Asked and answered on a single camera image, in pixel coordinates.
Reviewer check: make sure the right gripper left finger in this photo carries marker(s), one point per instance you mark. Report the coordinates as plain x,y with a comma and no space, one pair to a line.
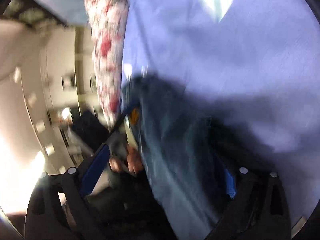
45,218

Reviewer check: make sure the purple printed bed sheet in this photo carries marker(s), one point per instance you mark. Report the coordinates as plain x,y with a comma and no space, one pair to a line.
254,63

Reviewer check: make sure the floral red white pillow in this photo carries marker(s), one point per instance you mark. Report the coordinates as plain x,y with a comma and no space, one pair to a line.
107,19

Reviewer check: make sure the person's left hand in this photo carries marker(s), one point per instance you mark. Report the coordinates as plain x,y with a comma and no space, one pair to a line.
133,164

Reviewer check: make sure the dark blue denim jeans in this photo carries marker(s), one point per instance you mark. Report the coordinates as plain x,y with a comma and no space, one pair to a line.
194,164

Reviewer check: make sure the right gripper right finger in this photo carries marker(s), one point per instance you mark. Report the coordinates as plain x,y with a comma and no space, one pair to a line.
259,209

